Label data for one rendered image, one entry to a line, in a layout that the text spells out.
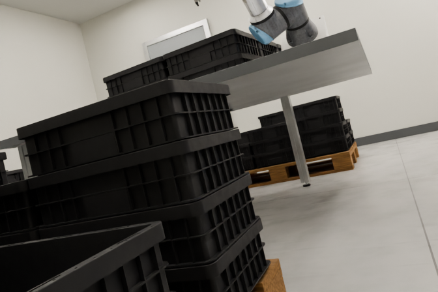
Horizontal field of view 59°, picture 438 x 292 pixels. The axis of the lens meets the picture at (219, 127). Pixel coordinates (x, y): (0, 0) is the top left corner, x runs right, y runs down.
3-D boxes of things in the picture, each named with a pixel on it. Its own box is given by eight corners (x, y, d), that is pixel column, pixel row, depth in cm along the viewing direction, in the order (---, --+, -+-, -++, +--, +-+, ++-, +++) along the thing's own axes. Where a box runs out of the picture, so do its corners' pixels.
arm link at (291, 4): (313, 15, 174) (304, -10, 166) (291, 34, 174) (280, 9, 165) (298, 8, 183) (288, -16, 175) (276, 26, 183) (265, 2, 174)
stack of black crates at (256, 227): (274, 264, 93) (231, 84, 94) (229, 334, 66) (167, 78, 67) (140, 277, 109) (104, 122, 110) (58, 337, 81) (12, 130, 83)
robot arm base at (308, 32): (318, 22, 186) (312, 5, 180) (317, 42, 177) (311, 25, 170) (288, 30, 193) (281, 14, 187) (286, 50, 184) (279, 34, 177)
